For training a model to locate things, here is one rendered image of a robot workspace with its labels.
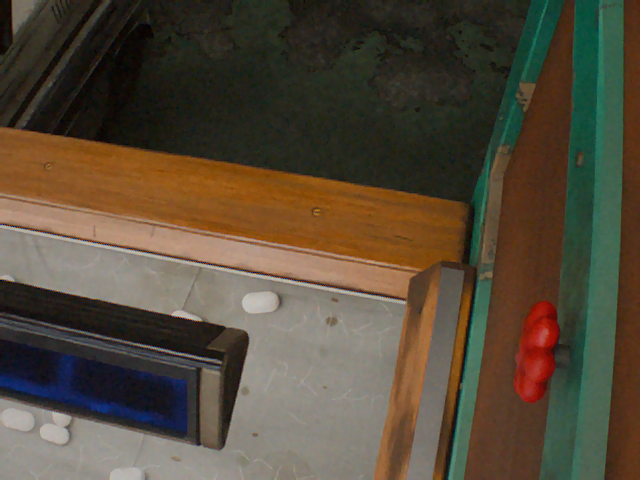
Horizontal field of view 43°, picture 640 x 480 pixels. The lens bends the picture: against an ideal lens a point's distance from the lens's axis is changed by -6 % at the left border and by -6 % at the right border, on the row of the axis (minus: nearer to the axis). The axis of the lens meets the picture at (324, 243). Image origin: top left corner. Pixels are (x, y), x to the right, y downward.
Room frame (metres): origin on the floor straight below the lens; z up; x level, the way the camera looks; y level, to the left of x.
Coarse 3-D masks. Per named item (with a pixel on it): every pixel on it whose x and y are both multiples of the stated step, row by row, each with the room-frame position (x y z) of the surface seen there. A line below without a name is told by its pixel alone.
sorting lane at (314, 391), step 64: (0, 256) 0.38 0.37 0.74; (64, 256) 0.38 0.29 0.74; (128, 256) 0.38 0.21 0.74; (256, 320) 0.31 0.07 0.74; (320, 320) 0.31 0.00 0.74; (384, 320) 0.31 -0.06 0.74; (256, 384) 0.24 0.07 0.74; (320, 384) 0.24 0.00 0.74; (384, 384) 0.24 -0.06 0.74; (0, 448) 0.16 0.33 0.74; (64, 448) 0.17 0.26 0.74; (128, 448) 0.17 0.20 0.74; (192, 448) 0.17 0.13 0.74; (256, 448) 0.18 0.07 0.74; (320, 448) 0.18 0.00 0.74
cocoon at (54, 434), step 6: (42, 426) 0.19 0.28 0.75; (48, 426) 0.19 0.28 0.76; (54, 426) 0.19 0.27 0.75; (42, 432) 0.18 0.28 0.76; (48, 432) 0.18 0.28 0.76; (54, 432) 0.18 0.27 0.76; (60, 432) 0.18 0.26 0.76; (66, 432) 0.18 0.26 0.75; (48, 438) 0.17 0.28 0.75; (54, 438) 0.17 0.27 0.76; (60, 438) 0.17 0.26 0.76; (66, 438) 0.18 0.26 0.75; (60, 444) 0.17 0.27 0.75
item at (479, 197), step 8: (488, 152) 0.47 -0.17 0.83; (488, 160) 0.45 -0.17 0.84; (488, 168) 0.44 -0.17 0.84; (480, 176) 0.47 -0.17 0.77; (480, 184) 0.46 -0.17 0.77; (480, 192) 0.43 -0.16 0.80; (472, 200) 0.47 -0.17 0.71; (480, 200) 0.42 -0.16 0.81; (480, 208) 0.40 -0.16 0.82; (480, 216) 0.39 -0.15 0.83; (480, 224) 0.38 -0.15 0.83; (472, 232) 0.41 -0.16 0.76; (480, 232) 0.37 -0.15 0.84; (472, 240) 0.39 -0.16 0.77; (480, 240) 0.36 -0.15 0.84; (472, 248) 0.38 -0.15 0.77; (472, 256) 0.36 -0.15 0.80; (472, 264) 0.35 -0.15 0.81; (472, 296) 0.30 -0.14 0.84; (464, 352) 0.24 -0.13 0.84; (456, 400) 0.20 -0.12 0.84; (448, 456) 0.15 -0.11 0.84
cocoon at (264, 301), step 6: (252, 294) 0.33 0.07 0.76; (258, 294) 0.33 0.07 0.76; (264, 294) 0.33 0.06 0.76; (270, 294) 0.33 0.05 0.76; (246, 300) 0.33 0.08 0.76; (252, 300) 0.33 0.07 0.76; (258, 300) 0.33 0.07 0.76; (264, 300) 0.33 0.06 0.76; (270, 300) 0.33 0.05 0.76; (276, 300) 0.33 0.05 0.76; (246, 306) 0.32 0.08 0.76; (252, 306) 0.32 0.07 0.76; (258, 306) 0.32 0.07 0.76; (264, 306) 0.32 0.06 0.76; (270, 306) 0.32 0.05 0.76; (276, 306) 0.32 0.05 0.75; (252, 312) 0.32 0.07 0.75; (258, 312) 0.32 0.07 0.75
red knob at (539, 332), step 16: (544, 304) 0.13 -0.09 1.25; (528, 320) 0.12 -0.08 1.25; (544, 320) 0.12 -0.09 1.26; (528, 336) 0.11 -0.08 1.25; (544, 336) 0.11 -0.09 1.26; (528, 352) 0.11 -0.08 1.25; (544, 352) 0.10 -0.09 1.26; (560, 352) 0.11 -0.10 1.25; (528, 368) 0.10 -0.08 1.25; (544, 368) 0.10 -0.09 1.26; (560, 368) 0.10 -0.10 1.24; (528, 384) 0.09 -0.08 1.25; (544, 384) 0.09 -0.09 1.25; (528, 400) 0.09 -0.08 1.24
